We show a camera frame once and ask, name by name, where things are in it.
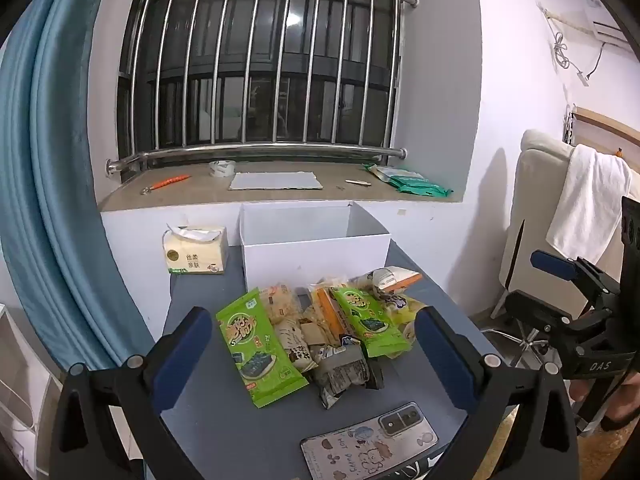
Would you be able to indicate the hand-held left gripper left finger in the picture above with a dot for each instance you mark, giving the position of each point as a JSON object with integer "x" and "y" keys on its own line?
{"x": 182, "y": 360}

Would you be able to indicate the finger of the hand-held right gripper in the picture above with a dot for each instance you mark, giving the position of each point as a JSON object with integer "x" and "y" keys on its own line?
{"x": 552, "y": 265}
{"x": 540, "y": 310}

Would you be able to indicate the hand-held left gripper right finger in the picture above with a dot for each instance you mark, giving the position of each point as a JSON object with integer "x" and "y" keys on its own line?
{"x": 445, "y": 360}

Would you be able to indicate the cartoon print cracker packet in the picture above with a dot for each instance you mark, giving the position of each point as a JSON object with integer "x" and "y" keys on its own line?
{"x": 400, "y": 305}

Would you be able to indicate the green seaweed snack packet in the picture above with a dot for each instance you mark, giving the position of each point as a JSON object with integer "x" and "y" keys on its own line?
{"x": 252, "y": 345}
{"x": 367, "y": 320}

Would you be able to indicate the white packet with orange end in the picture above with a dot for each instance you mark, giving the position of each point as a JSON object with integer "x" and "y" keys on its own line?
{"x": 395, "y": 277}

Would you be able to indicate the grey foil snack packet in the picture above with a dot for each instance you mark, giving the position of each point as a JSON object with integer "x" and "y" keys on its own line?
{"x": 342, "y": 372}

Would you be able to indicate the clear cracker packet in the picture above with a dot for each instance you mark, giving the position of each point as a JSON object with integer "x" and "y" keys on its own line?
{"x": 280, "y": 305}

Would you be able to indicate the beige packet with black print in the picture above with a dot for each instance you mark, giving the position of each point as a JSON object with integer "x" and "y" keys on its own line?
{"x": 295, "y": 345}

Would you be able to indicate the beige packet with orange stripe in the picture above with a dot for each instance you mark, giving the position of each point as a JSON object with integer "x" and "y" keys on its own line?
{"x": 325, "y": 312}

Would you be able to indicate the white cardboard box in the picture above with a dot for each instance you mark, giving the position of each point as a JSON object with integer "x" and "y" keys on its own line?
{"x": 310, "y": 255}

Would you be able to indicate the person's right hand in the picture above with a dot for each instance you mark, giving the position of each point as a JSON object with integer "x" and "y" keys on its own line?
{"x": 622, "y": 407}

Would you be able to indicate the cream chair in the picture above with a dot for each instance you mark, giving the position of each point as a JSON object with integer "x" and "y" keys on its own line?
{"x": 535, "y": 195}

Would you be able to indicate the white towel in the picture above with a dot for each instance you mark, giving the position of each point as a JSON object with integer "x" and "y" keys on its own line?
{"x": 590, "y": 200}

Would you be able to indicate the yellow tissue pack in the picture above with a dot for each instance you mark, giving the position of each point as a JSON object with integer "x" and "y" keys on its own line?
{"x": 195, "y": 255}

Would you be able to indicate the phone with cartoon case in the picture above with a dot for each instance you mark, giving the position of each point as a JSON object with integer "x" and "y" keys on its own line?
{"x": 367, "y": 442}

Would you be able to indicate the wooden headboard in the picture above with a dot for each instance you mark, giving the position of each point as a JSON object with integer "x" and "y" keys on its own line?
{"x": 607, "y": 127}

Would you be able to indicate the orange pen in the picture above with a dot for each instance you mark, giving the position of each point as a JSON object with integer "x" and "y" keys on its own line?
{"x": 167, "y": 183}

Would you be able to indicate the pale green plastic bag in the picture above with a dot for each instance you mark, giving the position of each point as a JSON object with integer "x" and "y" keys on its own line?
{"x": 387, "y": 172}

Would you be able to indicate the clear tape roll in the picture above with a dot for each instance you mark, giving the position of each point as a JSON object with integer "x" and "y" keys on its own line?
{"x": 222, "y": 169}

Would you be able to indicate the small thin stick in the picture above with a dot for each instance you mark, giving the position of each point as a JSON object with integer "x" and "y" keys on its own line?
{"x": 359, "y": 182}

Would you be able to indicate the grey paper sheet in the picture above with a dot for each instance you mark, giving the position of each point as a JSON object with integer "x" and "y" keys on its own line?
{"x": 275, "y": 181}

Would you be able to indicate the blue curtain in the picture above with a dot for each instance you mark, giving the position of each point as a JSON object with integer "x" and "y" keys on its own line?
{"x": 55, "y": 185}

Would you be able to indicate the white air conditioner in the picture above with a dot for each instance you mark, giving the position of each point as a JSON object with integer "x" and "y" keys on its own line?
{"x": 607, "y": 22}

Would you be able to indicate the metal window guard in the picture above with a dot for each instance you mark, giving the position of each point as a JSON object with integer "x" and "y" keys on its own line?
{"x": 260, "y": 60}

